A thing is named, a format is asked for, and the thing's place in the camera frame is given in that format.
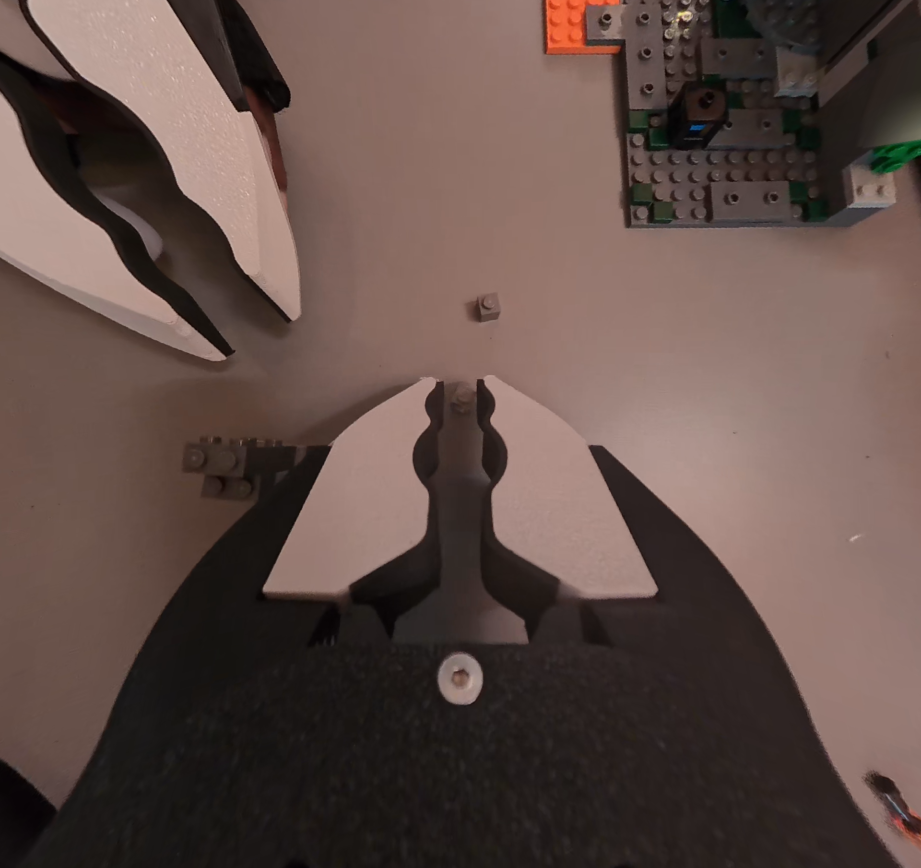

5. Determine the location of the toy brick building model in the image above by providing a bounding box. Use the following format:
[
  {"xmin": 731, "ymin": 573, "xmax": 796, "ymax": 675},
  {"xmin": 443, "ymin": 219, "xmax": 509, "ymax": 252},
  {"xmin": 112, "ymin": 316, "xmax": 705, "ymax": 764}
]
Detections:
[{"xmin": 543, "ymin": 0, "xmax": 921, "ymax": 230}]

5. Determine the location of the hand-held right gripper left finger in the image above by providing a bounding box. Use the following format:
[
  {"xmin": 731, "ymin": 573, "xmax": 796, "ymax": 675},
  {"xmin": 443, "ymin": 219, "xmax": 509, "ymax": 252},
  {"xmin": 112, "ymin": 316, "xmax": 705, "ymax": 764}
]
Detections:
[{"xmin": 262, "ymin": 377, "xmax": 443, "ymax": 601}]

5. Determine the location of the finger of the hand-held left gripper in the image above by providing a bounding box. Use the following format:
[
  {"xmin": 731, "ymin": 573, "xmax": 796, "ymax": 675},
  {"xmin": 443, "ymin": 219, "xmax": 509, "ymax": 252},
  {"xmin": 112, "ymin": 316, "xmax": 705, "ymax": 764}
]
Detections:
[
  {"xmin": 18, "ymin": 0, "xmax": 303, "ymax": 324},
  {"xmin": 0, "ymin": 53, "xmax": 236, "ymax": 364}
]

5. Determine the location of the grey brick assembly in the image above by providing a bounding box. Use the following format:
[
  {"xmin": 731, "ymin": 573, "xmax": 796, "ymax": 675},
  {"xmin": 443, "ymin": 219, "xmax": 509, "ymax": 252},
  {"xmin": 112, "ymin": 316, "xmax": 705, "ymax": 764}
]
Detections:
[{"xmin": 181, "ymin": 436, "xmax": 303, "ymax": 502}]

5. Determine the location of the person's left hand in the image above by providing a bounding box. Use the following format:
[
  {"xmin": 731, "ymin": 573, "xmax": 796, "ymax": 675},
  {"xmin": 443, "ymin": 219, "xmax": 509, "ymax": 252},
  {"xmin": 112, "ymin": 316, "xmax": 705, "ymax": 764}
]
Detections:
[{"xmin": 243, "ymin": 83, "xmax": 290, "ymax": 215}]

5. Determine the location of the grey desk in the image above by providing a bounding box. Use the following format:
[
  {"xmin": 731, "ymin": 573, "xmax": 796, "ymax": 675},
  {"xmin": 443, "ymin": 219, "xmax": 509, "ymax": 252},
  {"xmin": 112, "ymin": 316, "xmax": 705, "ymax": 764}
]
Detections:
[{"xmin": 0, "ymin": 0, "xmax": 921, "ymax": 868}]

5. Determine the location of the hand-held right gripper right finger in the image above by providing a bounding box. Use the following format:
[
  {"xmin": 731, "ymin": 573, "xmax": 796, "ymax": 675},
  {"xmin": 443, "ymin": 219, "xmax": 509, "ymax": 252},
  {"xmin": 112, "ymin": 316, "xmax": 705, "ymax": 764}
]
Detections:
[{"xmin": 476, "ymin": 375, "xmax": 659, "ymax": 600}]

